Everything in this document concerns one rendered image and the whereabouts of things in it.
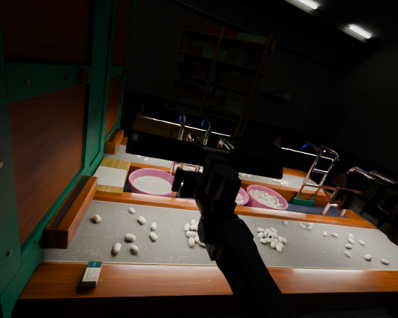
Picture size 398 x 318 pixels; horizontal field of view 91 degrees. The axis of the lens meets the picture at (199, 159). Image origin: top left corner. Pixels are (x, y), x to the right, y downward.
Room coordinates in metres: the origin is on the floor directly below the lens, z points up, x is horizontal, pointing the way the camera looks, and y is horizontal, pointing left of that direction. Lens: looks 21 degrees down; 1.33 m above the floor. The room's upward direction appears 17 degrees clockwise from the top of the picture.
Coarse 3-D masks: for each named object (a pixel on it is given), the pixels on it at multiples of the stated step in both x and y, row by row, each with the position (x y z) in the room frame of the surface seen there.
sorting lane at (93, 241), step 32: (96, 224) 0.56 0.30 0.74; (128, 224) 0.61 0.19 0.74; (160, 224) 0.66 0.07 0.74; (256, 224) 0.85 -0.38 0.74; (288, 224) 0.94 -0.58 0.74; (320, 224) 1.04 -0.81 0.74; (64, 256) 0.41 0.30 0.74; (96, 256) 0.44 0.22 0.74; (128, 256) 0.47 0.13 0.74; (160, 256) 0.51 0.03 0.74; (192, 256) 0.54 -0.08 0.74; (288, 256) 0.69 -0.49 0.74; (320, 256) 0.75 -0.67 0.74; (352, 256) 0.82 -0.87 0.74; (384, 256) 0.91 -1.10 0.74
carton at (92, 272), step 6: (90, 264) 0.38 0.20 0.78; (96, 264) 0.38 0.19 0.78; (90, 270) 0.36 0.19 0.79; (96, 270) 0.37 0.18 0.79; (84, 276) 0.34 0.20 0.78; (90, 276) 0.35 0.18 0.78; (96, 276) 0.35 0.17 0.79; (84, 282) 0.33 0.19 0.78; (90, 282) 0.33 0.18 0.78; (96, 282) 0.34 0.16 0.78
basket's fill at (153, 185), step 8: (144, 176) 1.01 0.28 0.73; (152, 176) 1.04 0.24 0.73; (136, 184) 0.91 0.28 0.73; (144, 184) 0.91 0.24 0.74; (152, 184) 0.94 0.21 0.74; (160, 184) 0.97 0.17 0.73; (168, 184) 0.99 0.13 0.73; (152, 192) 0.87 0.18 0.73; (160, 192) 0.90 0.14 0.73; (168, 192) 0.91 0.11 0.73
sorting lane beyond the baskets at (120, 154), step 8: (120, 144) 1.32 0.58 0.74; (120, 152) 1.20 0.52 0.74; (128, 160) 1.12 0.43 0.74; (136, 160) 1.16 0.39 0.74; (152, 160) 1.23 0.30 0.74; (160, 160) 1.26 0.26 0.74; (168, 160) 1.30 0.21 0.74; (184, 168) 1.25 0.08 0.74; (240, 176) 1.40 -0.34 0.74; (256, 176) 1.50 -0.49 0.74; (288, 176) 1.73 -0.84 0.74; (288, 184) 1.53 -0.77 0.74; (296, 184) 1.59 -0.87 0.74; (328, 192) 1.62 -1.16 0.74
